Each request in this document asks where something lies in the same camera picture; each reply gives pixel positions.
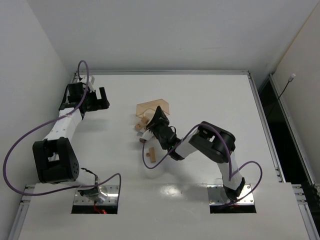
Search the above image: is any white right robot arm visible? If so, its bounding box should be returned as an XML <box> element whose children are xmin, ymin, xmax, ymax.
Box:
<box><xmin>141</xmin><ymin>106</ymin><xmax>245</xmax><ymax>201</ymax></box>

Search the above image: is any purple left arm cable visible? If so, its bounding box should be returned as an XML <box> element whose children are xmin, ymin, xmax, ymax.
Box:
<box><xmin>2</xmin><ymin>59</ymin><xmax>122</xmax><ymax>196</ymax></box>

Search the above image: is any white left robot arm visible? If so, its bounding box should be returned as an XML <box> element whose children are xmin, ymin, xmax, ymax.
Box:
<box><xmin>32</xmin><ymin>82</ymin><xmax>110</xmax><ymax>203</ymax></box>

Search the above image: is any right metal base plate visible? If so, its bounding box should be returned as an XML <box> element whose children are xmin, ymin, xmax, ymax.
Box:
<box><xmin>207</xmin><ymin>184</ymin><xmax>256</xmax><ymax>207</ymax></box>

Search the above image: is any metal base plate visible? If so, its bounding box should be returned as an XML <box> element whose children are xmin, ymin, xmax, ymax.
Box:
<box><xmin>207</xmin><ymin>184</ymin><xmax>256</xmax><ymax>207</ymax></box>
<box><xmin>73</xmin><ymin>184</ymin><xmax>120</xmax><ymax>206</ymax></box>

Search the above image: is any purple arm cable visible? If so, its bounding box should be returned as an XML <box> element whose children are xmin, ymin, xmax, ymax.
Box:
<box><xmin>141</xmin><ymin>122</ymin><xmax>263</xmax><ymax>208</ymax></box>
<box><xmin>2</xmin><ymin>59</ymin><xmax>122</xmax><ymax>196</ymax></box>

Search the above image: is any plain light wood cube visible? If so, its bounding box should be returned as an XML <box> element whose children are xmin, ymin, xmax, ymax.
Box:
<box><xmin>141</xmin><ymin>117</ymin><xmax>149</xmax><ymax>125</ymax></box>

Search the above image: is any black wall cable white plug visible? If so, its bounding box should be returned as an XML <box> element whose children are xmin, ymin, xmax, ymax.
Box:
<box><xmin>266</xmin><ymin>73</ymin><xmax>296</xmax><ymax>119</ymax></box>

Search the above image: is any long light wood plank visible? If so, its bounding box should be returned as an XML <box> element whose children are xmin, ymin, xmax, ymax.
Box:
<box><xmin>148</xmin><ymin>147</ymin><xmax>157</xmax><ymax>163</ymax></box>

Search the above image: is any wood cube numbered two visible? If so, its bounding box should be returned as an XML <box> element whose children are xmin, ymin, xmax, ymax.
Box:
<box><xmin>134</xmin><ymin>123</ymin><xmax>141</xmax><ymax>131</ymax></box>

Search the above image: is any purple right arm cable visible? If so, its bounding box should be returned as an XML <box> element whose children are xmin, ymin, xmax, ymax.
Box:
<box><xmin>141</xmin><ymin>122</ymin><xmax>263</xmax><ymax>208</ymax></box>

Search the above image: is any transparent orange plastic box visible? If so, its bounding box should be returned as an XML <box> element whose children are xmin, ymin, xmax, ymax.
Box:
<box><xmin>135</xmin><ymin>98</ymin><xmax>170</xmax><ymax>118</ymax></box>

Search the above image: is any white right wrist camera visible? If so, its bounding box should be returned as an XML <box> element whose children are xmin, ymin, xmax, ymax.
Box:
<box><xmin>137</xmin><ymin>128</ymin><xmax>154</xmax><ymax>142</ymax></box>

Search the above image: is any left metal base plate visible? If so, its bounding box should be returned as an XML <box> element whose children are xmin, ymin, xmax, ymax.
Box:
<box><xmin>73</xmin><ymin>184</ymin><xmax>120</xmax><ymax>206</ymax></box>

